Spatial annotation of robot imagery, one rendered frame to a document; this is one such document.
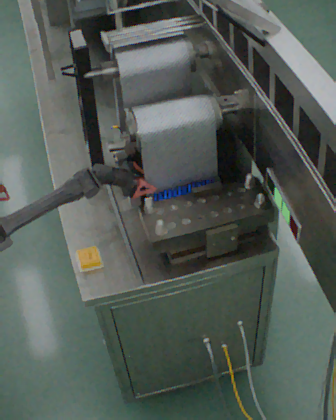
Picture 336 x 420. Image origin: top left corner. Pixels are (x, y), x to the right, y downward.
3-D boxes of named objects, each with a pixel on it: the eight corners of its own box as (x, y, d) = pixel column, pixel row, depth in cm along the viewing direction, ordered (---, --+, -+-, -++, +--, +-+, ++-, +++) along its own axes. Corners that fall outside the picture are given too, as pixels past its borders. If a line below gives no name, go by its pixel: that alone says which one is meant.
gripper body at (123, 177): (129, 198, 203) (108, 194, 199) (121, 176, 210) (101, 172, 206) (138, 182, 199) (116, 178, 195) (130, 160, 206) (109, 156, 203)
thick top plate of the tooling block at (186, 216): (139, 218, 212) (137, 205, 207) (256, 188, 218) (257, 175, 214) (153, 255, 201) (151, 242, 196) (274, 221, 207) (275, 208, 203)
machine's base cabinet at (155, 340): (42, 94, 435) (18, -14, 375) (129, 72, 446) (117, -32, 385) (125, 414, 261) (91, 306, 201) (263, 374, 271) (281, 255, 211)
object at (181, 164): (146, 195, 212) (141, 151, 199) (217, 178, 215) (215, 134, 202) (146, 197, 211) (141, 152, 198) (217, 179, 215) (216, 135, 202)
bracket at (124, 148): (120, 203, 227) (110, 134, 206) (138, 198, 228) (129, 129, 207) (123, 213, 224) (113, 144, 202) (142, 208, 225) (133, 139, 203)
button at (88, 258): (77, 254, 211) (76, 250, 210) (97, 250, 212) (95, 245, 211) (81, 270, 206) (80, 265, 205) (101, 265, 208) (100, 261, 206)
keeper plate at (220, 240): (205, 254, 207) (205, 230, 200) (235, 245, 209) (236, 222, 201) (208, 259, 206) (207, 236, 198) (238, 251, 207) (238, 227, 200)
